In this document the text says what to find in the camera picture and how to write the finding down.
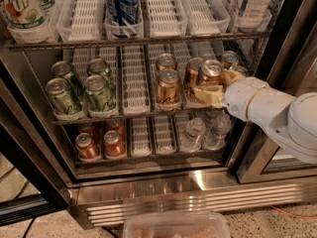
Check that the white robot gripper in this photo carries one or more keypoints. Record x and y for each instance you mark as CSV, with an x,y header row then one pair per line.
x,y
240,96

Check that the orange can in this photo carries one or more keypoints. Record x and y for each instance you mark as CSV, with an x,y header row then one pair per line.
x,y
166,61
241,69
229,58
211,73
168,82
191,74

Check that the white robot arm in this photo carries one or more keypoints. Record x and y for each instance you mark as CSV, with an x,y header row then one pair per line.
x,y
290,121

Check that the steel fridge cabinet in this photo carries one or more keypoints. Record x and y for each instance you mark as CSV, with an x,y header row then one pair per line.
x,y
155,175

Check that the red can back right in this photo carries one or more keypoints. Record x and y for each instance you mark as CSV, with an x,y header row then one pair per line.
x,y
116,125

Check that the red can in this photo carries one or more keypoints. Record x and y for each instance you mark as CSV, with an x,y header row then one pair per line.
x,y
116,125
113,144
87,128
87,148

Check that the green can front right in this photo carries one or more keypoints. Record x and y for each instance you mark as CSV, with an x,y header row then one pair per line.
x,y
99,93

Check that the green can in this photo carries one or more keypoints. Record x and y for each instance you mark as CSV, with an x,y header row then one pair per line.
x,y
101,67
62,97
99,93
67,71

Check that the green can back right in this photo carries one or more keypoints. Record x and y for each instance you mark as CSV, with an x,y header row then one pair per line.
x,y
101,67

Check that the red can front right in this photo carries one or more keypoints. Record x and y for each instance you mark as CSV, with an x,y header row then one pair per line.
x,y
113,144

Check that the red can back left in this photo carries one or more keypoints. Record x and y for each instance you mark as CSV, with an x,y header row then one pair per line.
x,y
87,128

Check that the red can front left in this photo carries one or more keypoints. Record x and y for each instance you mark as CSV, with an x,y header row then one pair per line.
x,y
87,148

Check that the green can front left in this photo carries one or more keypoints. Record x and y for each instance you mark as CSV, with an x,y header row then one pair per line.
x,y
62,97

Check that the green can back left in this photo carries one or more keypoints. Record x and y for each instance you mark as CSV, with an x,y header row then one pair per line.
x,y
67,71

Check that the open fridge door left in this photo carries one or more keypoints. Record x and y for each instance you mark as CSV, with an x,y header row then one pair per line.
x,y
23,152

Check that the clear water bottle right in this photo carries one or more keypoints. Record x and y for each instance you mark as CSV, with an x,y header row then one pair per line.
x,y
214,140

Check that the clear water bottle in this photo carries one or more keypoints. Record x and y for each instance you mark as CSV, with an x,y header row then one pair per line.
x,y
214,140
192,135

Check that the clear water bottle left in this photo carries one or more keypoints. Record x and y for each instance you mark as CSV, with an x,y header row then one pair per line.
x,y
192,135

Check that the white label bottle right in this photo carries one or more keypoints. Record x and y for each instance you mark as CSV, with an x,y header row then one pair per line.
x,y
250,14

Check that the blue pepsi bottle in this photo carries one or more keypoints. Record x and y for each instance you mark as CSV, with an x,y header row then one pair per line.
x,y
123,18

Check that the clear plastic container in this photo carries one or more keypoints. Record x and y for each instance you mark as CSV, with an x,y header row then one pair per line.
x,y
177,225

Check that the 7up bottle front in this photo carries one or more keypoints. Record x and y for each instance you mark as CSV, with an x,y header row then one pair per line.
x,y
25,14

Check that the middle wire shelf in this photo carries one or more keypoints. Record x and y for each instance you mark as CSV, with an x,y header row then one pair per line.
x,y
142,115

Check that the wire shelf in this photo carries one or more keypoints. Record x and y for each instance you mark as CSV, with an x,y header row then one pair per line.
x,y
142,115
133,42

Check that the top wire shelf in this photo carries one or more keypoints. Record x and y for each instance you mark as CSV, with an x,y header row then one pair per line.
x,y
133,42

